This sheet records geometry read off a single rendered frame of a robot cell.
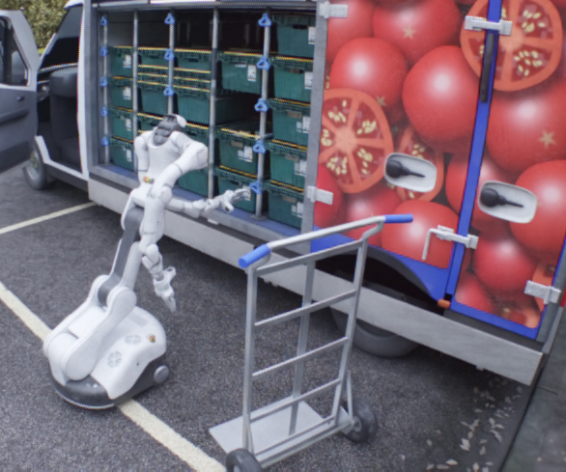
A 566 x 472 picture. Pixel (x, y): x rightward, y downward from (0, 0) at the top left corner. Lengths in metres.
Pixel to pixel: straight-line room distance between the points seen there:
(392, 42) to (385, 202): 0.83
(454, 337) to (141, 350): 1.66
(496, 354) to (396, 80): 1.52
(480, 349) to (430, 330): 0.31
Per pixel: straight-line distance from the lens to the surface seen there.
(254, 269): 1.74
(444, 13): 2.47
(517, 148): 2.40
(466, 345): 2.82
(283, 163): 3.22
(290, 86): 3.12
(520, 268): 2.54
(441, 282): 2.70
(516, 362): 2.78
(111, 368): 2.65
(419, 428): 2.83
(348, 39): 2.69
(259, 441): 2.60
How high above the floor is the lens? 1.92
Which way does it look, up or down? 21 degrees down
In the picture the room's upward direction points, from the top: 3 degrees clockwise
